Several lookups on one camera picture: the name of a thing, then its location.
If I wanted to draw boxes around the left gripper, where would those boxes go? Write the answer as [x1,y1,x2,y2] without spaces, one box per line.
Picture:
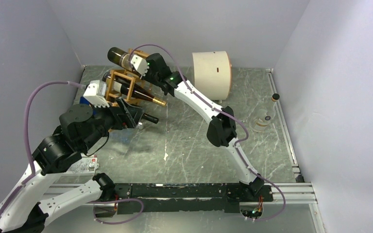
[82,96,146,150]

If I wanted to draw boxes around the dark green wine bottle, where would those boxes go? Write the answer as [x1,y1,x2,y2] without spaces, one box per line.
[107,47,135,71]

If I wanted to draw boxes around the blue square glass bottle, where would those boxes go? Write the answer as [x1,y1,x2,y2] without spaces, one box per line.
[79,96,91,106]

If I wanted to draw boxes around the clear glass bottle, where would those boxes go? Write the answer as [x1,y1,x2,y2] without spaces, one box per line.
[254,93,280,132]

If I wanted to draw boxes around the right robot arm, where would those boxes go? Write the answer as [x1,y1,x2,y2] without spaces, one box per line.
[144,53,265,201]

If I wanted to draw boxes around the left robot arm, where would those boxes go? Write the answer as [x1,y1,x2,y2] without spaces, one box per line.
[0,98,144,233]

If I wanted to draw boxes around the dark bottle black cap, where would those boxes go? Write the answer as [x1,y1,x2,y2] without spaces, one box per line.
[141,113,159,124]

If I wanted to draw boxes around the dark bottle gold cap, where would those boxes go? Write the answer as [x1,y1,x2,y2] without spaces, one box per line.
[101,71,168,107]

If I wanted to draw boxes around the wooden wine rack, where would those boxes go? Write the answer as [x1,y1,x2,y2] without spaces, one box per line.
[102,47,167,106]

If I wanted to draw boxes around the beige cylindrical box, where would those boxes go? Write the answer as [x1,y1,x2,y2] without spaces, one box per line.
[192,51,232,100]

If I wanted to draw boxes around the white paper card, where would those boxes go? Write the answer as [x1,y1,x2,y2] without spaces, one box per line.
[64,155,99,176]

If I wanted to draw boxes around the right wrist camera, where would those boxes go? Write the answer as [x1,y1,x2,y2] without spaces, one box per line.
[130,54,149,76]

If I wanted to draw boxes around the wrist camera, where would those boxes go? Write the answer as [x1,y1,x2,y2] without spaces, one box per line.
[83,80,110,108]
[130,54,149,76]

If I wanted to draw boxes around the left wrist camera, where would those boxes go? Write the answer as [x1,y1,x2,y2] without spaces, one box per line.
[83,80,110,108]

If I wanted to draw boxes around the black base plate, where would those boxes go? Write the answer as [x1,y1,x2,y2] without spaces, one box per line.
[115,183,273,214]

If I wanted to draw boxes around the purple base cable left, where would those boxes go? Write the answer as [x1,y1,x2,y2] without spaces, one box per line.
[92,197,145,225]

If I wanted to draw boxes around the aluminium rail frame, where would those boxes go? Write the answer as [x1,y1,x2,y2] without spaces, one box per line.
[34,68,327,233]

